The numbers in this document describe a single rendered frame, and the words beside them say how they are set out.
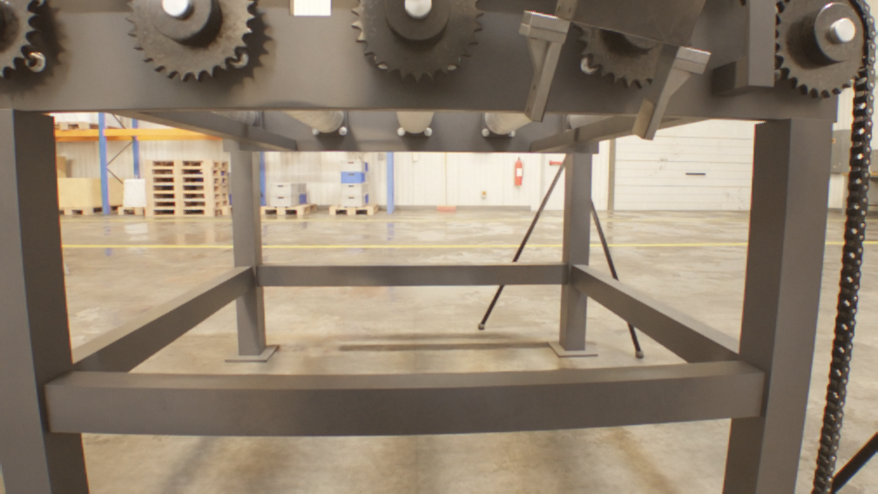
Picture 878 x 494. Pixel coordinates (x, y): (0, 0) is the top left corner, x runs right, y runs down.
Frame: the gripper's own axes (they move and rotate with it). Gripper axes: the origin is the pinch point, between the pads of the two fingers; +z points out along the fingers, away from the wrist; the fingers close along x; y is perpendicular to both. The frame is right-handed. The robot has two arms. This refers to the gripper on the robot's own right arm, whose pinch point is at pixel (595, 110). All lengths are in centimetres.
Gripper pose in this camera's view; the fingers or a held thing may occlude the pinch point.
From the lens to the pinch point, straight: 51.4
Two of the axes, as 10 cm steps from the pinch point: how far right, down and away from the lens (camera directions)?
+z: -1.8, 8.7, 4.6
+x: 9.8, 1.0, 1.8
